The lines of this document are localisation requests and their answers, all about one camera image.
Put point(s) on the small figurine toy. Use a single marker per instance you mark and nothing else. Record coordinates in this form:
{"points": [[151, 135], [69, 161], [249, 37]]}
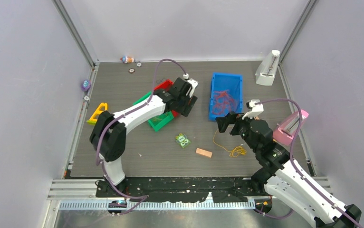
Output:
{"points": [[127, 59]]}

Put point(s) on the orange wooden block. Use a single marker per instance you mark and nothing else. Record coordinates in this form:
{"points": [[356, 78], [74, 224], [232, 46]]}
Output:
{"points": [[203, 152]]}

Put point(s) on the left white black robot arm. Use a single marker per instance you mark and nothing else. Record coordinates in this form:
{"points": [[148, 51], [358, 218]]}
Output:
{"points": [[108, 136]]}

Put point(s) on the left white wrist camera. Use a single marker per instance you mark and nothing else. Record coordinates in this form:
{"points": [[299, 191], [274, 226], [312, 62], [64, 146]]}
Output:
{"points": [[193, 83]]}

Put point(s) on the green plastic bin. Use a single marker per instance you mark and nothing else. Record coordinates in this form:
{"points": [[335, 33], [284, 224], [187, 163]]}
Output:
{"points": [[159, 121]]}

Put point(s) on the white metronome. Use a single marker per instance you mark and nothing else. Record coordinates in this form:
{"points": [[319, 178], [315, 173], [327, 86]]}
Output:
{"points": [[265, 73]]}

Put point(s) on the blue plastic bin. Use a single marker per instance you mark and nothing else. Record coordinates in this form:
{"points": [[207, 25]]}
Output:
{"points": [[226, 95]]}

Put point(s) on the red plastic bin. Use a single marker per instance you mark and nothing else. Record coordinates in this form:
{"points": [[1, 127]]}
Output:
{"points": [[163, 84]]}

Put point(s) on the green frog toy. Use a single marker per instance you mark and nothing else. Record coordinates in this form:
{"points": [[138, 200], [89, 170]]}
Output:
{"points": [[182, 140]]}

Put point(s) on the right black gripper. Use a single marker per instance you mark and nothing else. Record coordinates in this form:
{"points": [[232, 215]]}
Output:
{"points": [[223, 122]]}

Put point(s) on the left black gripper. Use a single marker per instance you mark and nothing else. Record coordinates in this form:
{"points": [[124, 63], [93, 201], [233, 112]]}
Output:
{"points": [[184, 110]]}

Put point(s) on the left yellow triangle frame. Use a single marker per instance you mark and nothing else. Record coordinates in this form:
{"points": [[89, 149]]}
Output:
{"points": [[94, 117]]}

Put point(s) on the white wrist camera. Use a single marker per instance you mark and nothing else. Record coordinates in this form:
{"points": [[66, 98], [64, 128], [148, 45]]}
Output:
{"points": [[255, 108], [193, 83]]}

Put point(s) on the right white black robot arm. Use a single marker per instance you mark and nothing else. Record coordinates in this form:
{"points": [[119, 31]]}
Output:
{"points": [[285, 179]]}

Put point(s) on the purple round toy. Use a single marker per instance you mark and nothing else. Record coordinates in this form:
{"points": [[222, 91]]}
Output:
{"points": [[86, 85]]}

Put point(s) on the pink metronome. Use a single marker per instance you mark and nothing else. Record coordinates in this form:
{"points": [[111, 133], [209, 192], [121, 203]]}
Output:
{"points": [[285, 131]]}

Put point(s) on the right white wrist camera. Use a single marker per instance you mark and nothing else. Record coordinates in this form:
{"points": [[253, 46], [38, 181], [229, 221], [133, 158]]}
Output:
{"points": [[255, 108]]}

